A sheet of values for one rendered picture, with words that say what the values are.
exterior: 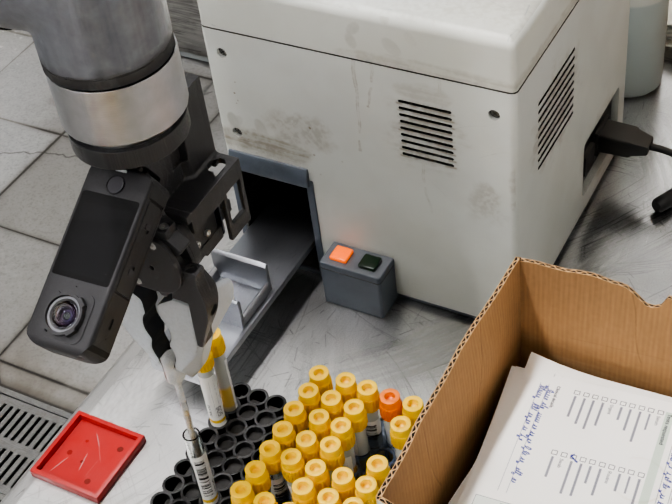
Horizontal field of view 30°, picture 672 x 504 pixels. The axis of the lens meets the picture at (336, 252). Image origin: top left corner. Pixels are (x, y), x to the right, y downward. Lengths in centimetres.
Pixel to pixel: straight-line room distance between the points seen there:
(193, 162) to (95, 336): 13
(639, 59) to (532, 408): 47
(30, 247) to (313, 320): 157
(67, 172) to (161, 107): 209
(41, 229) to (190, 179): 189
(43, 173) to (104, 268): 208
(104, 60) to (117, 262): 12
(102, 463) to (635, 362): 43
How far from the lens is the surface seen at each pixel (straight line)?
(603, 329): 97
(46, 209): 271
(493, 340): 94
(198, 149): 78
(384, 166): 102
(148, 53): 69
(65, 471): 106
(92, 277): 73
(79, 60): 68
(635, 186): 123
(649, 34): 130
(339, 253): 110
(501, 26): 91
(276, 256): 112
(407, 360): 108
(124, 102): 69
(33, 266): 259
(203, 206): 77
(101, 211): 74
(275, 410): 102
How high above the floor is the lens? 168
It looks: 43 degrees down
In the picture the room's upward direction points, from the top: 8 degrees counter-clockwise
